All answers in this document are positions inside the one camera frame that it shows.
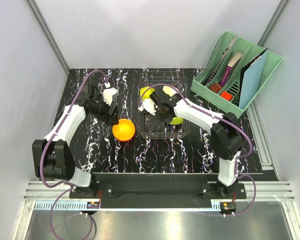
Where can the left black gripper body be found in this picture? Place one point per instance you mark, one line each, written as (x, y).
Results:
(108, 115)

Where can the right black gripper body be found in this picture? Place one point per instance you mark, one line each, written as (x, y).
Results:
(161, 116)

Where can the white bowl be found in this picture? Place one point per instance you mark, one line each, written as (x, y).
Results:
(176, 121)

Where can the lime green bowl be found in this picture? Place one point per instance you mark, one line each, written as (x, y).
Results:
(145, 92)

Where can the orange bowl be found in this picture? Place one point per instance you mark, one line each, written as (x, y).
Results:
(123, 138)

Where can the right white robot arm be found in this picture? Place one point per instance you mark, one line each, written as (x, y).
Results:
(226, 138)

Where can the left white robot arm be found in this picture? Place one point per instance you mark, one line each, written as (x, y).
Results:
(53, 161)

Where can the red brown box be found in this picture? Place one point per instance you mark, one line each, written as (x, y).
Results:
(215, 88)

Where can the green file organizer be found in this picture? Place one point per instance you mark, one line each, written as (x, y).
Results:
(235, 73)

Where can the orange red box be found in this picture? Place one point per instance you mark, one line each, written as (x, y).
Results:
(226, 95)

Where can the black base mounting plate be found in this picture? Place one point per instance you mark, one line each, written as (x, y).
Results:
(158, 191)

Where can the black clipboard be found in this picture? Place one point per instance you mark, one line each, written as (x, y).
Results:
(250, 72)

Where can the purple book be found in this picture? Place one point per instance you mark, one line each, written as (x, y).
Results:
(232, 62)

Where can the light blue folder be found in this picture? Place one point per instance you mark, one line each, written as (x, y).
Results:
(252, 80)

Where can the wire dish rack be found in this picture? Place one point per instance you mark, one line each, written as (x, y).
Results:
(148, 126)

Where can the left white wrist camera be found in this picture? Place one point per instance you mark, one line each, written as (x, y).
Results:
(109, 93)

